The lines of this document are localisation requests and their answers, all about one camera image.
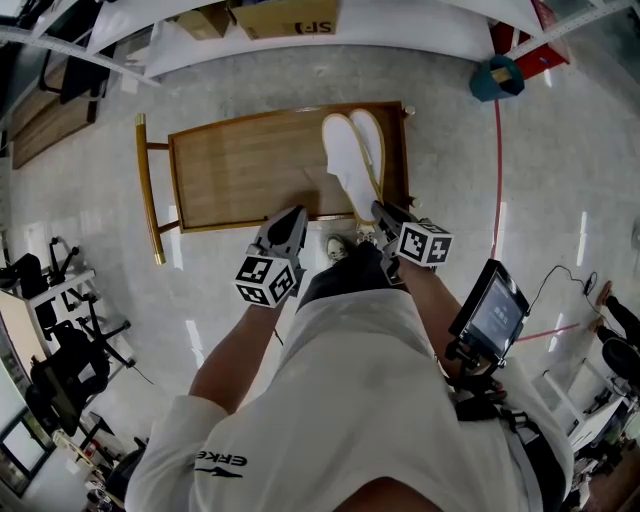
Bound black mesh office chair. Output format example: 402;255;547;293
24;294;136;436

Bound small black monitor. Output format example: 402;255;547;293
448;258;531;359

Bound wooden-top desk with white legs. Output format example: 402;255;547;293
0;267;99;381

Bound white frame table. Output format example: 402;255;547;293
530;344;640;454

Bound large printed cardboard box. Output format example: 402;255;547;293
227;0;340;41

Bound person's dark trousers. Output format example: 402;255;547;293
297;242;416;309

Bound wooden three-tier cart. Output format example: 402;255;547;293
134;101;424;265

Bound white metal shelving rack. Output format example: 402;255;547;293
0;0;640;89

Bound person's left forearm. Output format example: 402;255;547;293
188;299;281;416

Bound black cantilever chair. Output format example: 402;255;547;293
38;47;112;124

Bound dark wooden platform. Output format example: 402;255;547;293
9;64;99;171

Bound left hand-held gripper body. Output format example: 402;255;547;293
233;233;309;309

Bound pair of white slippers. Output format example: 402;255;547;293
321;113;384;225
348;108;387;206

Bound small plain cardboard box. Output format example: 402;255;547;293
174;2;232;41

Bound black power cable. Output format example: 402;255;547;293
527;264;600;321

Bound person's left shoe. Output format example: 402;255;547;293
324;234;351;266

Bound red box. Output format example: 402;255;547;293
488;0;571;76

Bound person's right forearm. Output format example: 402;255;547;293
399;259;466;336

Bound person's white t-shirt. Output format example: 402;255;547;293
124;287;576;512

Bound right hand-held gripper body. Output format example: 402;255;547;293
377;214;454;287

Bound person's neck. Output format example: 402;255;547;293
332;474;451;512

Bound teal waste bin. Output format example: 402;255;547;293
468;54;526;104

